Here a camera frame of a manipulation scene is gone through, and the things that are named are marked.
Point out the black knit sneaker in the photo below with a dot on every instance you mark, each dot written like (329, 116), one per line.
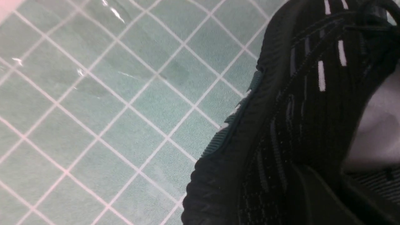
(279, 157)

